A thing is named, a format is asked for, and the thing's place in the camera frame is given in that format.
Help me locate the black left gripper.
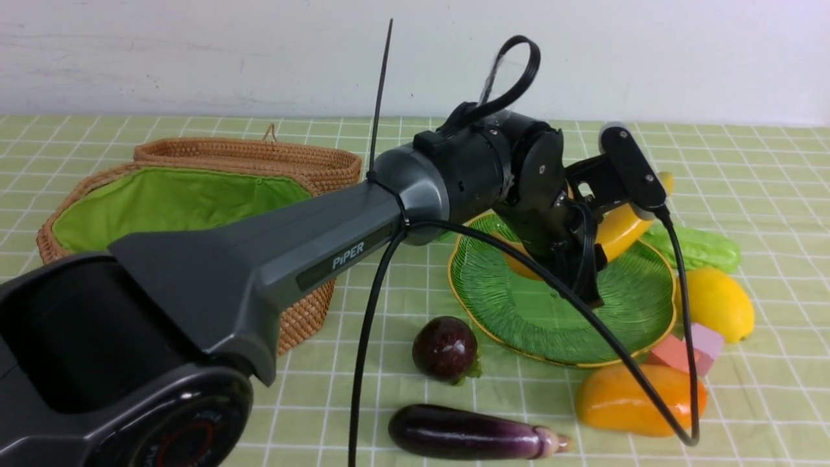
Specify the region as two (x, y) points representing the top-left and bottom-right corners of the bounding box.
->
(496, 126), (608, 309)

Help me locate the yellow banana toy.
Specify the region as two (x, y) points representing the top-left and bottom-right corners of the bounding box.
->
(493, 171), (675, 281)

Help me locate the green bitter gourd toy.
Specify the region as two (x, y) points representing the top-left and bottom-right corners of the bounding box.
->
(641, 224), (742, 273)

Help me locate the orange mango toy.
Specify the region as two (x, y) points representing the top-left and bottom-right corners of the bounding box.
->
(575, 364), (693, 437)

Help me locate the yellow lemon toy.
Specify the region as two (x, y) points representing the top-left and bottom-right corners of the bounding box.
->
(687, 268), (755, 343)

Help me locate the dark purple passion fruit toy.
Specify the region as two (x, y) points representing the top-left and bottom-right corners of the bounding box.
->
(411, 316), (482, 385)

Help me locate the purple eggplant toy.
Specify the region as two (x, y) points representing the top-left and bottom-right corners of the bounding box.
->
(388, 404), (571, 461)

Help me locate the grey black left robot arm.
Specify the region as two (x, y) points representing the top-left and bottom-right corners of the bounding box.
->
(2, 103), (605, 466)

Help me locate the green glass leaf plate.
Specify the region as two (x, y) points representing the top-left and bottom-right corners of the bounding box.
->
(447, 236), (680, 368)

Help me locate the red foam cube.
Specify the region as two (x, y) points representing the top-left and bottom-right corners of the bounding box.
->
(646, 334), (690, 374)

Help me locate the pink foam cube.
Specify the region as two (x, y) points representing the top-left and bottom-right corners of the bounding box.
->
(691, 323), (724, 378)

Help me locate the green checkered tablecloth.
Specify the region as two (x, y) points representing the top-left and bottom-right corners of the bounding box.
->
(1, 115), (829, 466)

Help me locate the black zip tie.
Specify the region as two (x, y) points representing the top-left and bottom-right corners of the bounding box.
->
(366, 18), (394, 180)

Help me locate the woven wicker basket lid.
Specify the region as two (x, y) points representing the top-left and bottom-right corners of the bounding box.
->
(134, 137), (362, 197)

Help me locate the woven wicker basket green lining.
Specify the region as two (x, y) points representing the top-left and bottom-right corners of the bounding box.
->
(36, 162), (337, 356)

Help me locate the black left camera cable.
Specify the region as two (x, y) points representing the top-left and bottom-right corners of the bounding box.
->
(415, 208), (701, 447)

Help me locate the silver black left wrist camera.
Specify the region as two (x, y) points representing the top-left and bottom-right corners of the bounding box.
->
(598, 121), (669, 221)

